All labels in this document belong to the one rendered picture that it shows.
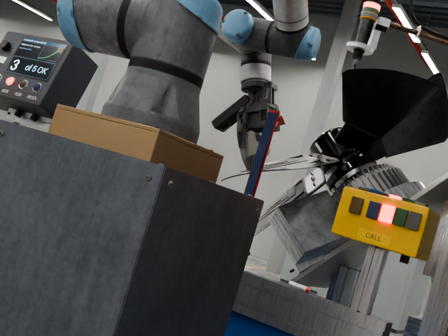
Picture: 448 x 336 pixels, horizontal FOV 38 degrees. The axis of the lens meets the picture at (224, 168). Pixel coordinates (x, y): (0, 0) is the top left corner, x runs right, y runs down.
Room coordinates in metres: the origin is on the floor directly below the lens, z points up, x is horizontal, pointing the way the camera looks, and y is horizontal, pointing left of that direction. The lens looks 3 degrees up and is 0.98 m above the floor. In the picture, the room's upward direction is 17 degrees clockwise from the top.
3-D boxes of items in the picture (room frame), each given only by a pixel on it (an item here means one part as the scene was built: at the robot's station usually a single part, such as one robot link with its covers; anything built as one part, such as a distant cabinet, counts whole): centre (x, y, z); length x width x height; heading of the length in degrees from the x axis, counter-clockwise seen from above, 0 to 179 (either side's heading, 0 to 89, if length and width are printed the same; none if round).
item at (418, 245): (1.17, -0.31, 1.02); 0.16 x 0.10 x 0.11; 59
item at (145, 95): (0.97, 0.13, 1.10); 0.15 x 0.15 x 0.10
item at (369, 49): (1.63, -0.26, 1.50); 0.09 x 0.07 x 0.10; 94
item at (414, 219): (1.10, -0.34, 1.04); 0.02 x 0.01 x 0.03; 59
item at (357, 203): (1.15, -0.25, 1.04); 0.02 x 0.01 x 0.03; 59
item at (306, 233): (1.57, -0.25, 0.98); 0.20 x 0.16 x 0.20; 59
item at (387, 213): (1.12, -0.30, 1.04); 0.02 x 0.01 x 0.03; 59
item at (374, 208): (1.13, -0.28, 1.04); 0.02 x 0.01 x 0.03; 59
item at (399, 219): (1.11, -0.32, 1.04); 0.02 x 0.01 x 0.03; 59
